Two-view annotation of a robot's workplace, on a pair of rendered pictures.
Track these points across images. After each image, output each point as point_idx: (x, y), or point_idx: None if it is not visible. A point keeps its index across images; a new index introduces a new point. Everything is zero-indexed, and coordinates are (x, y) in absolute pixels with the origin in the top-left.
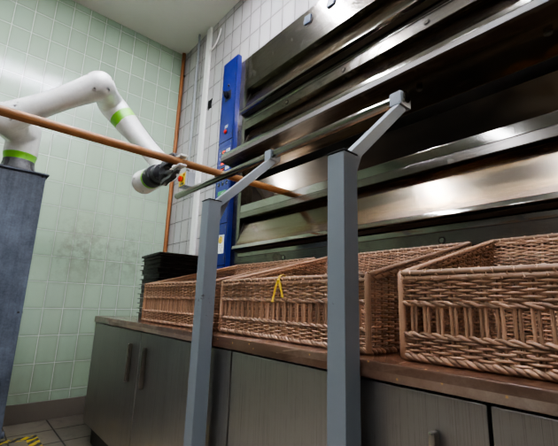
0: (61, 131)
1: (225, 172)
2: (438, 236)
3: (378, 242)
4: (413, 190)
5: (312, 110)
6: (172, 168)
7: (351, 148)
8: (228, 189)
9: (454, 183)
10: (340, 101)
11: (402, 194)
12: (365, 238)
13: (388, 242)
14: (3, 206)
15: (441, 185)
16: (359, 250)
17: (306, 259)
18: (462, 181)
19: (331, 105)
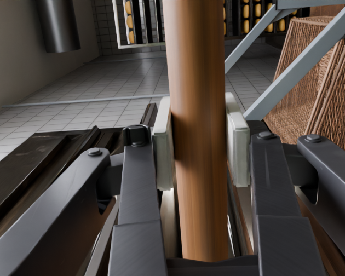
0: None
1: (231, 235)
2: (297, 196)
3: (321, 241)
4: (247, 219)
5: (87, 257)
6: (247, 126)
7: (266, 13)
8: (317, 39)
9: (243, 193)
10: (115, 211)
11: (252, 226)
12: (321, 254)
13: (317, 231)
14: None
15: (243, 201)
16: None
17: None
18: (242, 190)
19: (111, 222)
